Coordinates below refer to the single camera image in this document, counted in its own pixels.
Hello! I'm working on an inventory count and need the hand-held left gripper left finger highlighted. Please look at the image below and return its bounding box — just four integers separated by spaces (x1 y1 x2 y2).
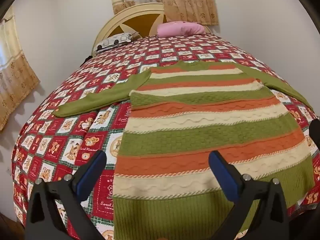
25 151 108 240

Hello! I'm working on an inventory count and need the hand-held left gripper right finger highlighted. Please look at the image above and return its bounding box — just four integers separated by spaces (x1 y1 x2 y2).
209 151 290 240

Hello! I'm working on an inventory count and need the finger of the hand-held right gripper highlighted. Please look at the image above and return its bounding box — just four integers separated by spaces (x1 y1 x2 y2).
309 119 320 150

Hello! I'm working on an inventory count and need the striped green orange cream sweater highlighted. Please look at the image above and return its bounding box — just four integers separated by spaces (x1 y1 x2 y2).
54 60 316 240

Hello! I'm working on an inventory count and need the red teddy bear printed bedspread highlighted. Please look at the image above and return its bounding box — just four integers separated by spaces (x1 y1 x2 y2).
11 34 320 240

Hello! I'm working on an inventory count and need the beige floral curtain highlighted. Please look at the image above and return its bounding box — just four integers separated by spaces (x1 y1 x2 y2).
0 6 40 132
107 0 220 26

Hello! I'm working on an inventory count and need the white car print pillow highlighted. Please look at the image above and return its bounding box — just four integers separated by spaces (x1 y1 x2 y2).
94 32 139 54

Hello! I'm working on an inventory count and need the pink pillow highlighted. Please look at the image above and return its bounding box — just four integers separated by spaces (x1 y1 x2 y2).
157 22 206 37

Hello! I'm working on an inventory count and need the cream wooden headboard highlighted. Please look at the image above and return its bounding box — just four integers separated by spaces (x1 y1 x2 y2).
92 3 213 55

